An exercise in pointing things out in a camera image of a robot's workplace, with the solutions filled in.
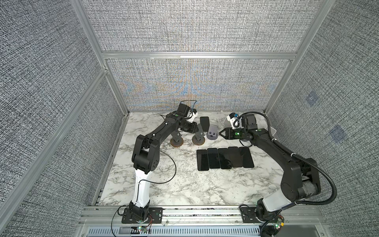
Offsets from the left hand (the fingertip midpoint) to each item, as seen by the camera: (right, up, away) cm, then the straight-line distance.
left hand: (197, 129), depth 94 cm
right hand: (+15, -1, -6) cm, 16 cm away
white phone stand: (+49, -1, +1) cm, 49 cm away
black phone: (+3, -18, -2) cm, 18 cm away
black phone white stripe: (+7, +4, +19) cm, 20 cm away
